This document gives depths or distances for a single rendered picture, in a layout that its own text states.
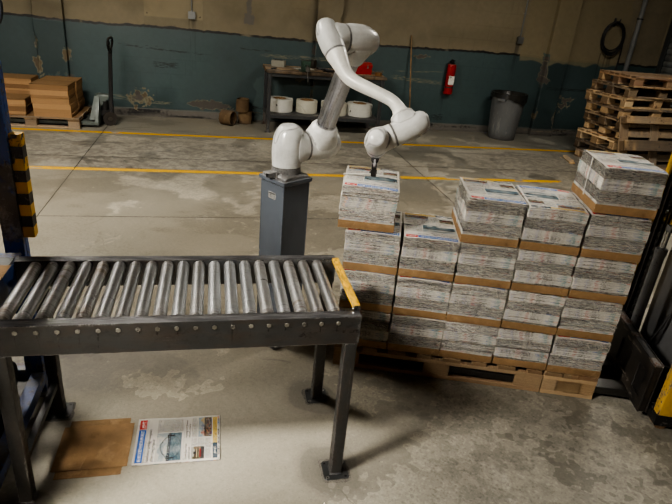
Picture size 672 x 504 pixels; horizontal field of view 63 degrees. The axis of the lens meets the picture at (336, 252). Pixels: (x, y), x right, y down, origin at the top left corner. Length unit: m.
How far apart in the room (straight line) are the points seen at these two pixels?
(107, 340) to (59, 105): 6.49
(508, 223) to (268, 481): 1.63
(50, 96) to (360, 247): 6.20
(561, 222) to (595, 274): 0.34
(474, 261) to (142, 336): 1.65
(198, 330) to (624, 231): 2.03
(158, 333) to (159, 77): 7.37
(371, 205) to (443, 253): 0.45
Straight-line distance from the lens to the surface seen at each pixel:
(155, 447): 2.72
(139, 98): 9.28
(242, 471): 2.59
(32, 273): 2.49
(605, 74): 9.44
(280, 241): 3.00
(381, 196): 2.74
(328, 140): 2.97
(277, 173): 2.93
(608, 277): 3.08
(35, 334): 2.13
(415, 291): 2.94
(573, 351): 3.25
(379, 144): 2.32
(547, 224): 2.88
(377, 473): 2.63
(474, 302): 2.99
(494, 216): 2.81
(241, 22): 9.09
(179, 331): 2.06
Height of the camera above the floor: 1.87
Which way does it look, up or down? 24 degrees down
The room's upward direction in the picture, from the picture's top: 6 degrees clockwise
